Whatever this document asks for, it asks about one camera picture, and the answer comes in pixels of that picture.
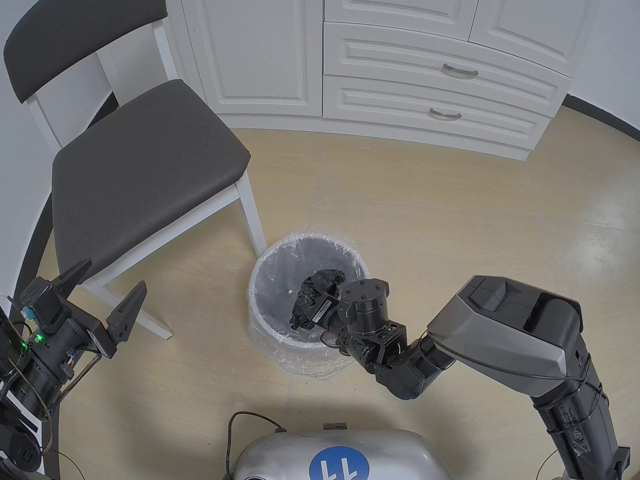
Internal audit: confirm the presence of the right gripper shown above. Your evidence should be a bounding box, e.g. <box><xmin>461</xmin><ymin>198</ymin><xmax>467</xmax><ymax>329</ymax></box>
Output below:
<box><xmin>309</xmin><ymin>290</ymin><xmax>351</xmax><ymax>333</ymax></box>

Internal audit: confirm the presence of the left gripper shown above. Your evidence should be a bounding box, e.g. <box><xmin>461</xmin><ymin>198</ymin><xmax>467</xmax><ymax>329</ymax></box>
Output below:
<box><xmin>17</xmin><ymin>258</ymin><xmax>148</xmax><ymax>399</ymax></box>

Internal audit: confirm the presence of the black plastic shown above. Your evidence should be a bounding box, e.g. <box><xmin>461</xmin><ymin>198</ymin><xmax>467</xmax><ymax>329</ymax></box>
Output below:
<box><xmin>289</xmin><ymin>268</ymin><xmax>349</xmax><ymax>331</ymax></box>

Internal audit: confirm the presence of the clear plastic bag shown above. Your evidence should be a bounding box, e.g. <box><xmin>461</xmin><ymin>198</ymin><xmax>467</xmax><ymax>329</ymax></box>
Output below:
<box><xmin>245</xmin><ymin>227</ymin><xmax>373</xmax><ymax>380</ymax></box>

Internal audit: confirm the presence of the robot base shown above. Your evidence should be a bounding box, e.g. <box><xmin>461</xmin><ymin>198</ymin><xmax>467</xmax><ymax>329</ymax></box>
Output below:
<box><xmin>234</xmin><ymin>422</ymin><xmax>448</xmax><ymax>480</ymax></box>

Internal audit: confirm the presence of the white trash bin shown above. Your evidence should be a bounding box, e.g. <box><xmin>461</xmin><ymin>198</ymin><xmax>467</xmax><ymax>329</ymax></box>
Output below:
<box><xmin>248</xmin><ymin>234</ymin><xmax>372</xmax><ymax>353</ymax></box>

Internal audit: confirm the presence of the grey padded white chair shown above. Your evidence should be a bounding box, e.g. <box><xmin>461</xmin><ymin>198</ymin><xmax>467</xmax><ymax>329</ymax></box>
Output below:
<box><xmin>2</xmin><ymin>0</ymin><xmax>267</xmax><ymax>340</ymax></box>

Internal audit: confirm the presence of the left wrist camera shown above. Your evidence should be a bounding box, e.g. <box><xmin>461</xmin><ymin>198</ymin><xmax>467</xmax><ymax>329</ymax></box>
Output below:
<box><xmin>20</xmin><ymin>277</ymin><xmax>68</xmax><ymax>334</ymax></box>

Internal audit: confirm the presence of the black cable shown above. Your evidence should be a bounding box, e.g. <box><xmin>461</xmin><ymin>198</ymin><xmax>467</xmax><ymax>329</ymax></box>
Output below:
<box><xmin>226</xmin><ymin>410</ymin><xmax>287</xmax><ymax>476</ymax></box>

